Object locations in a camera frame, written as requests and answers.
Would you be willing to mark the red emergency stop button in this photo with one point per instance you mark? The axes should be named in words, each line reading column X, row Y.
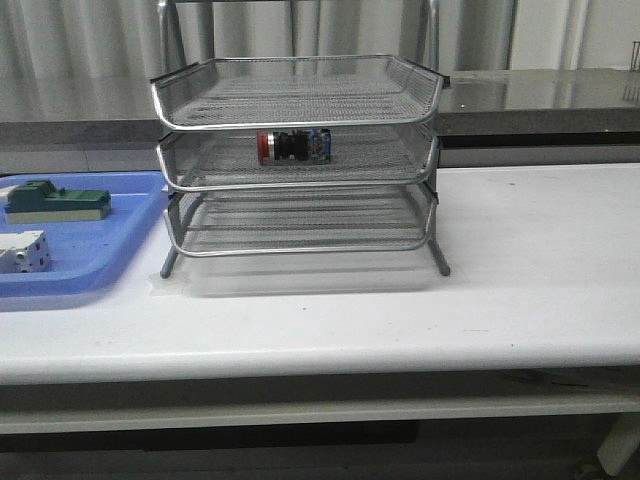
column 301, row 146

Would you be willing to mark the blue plastic tray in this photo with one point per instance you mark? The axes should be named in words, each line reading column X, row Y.
column 89, row 255

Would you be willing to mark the green terminal block module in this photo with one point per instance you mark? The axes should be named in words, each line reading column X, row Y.
column 41, row 201

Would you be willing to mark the grey stone counter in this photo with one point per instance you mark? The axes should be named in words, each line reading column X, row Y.
column 486, row 118

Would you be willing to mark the white circuit breaker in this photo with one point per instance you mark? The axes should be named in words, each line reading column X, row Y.
column 24, row 252

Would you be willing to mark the white table leg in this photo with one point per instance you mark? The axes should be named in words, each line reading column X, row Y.
column 620, row 444

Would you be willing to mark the silver metal rack frame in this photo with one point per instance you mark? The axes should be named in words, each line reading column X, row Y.
column 174, row 59

